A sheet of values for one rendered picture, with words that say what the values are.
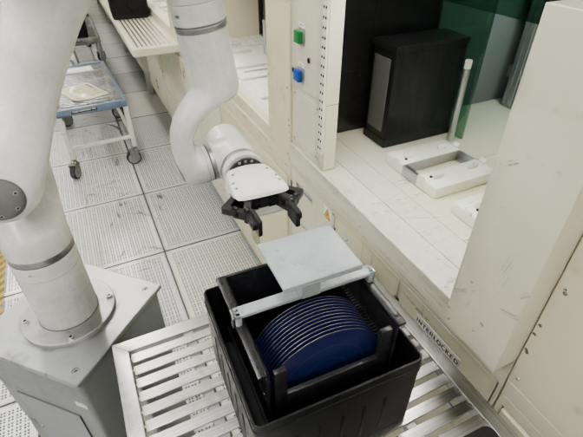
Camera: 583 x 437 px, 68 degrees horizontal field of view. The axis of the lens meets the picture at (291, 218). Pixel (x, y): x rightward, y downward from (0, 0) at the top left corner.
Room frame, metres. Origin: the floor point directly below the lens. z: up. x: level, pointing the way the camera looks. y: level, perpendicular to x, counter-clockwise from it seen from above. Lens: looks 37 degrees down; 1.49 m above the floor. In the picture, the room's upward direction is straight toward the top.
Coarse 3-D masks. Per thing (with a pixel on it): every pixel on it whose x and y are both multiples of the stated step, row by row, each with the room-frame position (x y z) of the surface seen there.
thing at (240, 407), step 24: (216, 288) 0.54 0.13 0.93; (216, 312) 0.54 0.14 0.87; (216, 336) 0.46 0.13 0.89; (408, 336) 0.43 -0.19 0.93; (408, 360) 0.42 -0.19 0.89; (240, 384) 0.45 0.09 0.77; (360, 384) 0.35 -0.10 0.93; (384, 384) 0.36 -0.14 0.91; (408, 384) 0.38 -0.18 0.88; (240, 408) 0.35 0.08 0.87; (312, 408) 0.31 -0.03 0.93; (336, 408) 0.33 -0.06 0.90; (360, 408) 0.35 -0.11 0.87; (384, 408) 0.37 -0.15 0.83; (264, 432) 0.29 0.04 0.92; (288, 432) 0.30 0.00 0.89; (312, 432) 0.32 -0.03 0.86; (336, 432) 0.33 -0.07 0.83; (360, 432) 0.35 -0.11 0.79
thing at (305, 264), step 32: (288, 256) 0.45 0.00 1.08; (320, 256) 0.45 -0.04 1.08; (352, 256) 0.45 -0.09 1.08; (224, 288) 0.48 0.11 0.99; (256, 288) 0.53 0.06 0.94; (288, 288) 0.39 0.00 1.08; (320, 288) 0.45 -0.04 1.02; (352, 288) 0.52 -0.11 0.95; (256, 320) 0.53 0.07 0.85; (384, 320) 0.44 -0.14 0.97; (256, 352) 0.36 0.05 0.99; (384, 352) 0.41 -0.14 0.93; (256, 384) 0.38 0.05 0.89; (320, 384) 0.36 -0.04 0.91; (352, 384) 0.38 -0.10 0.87
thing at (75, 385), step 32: (128, 288) 0.70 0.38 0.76; (0, 320) 0.61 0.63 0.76; (128, 320) 0.61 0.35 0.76; (160, 320) 0.69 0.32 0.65; (0, 352) 0.53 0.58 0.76; (32, 352) 0.53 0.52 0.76; (64, 352) 0.53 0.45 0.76; (96, 352) 0.53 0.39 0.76; (32, 384) 0.51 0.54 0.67; (64, 384) 0.47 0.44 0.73; (96, 384) 0.49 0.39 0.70; (32, 416) 0.54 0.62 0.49; (64, 416) 0.49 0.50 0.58; (96, 416) 0.46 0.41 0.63
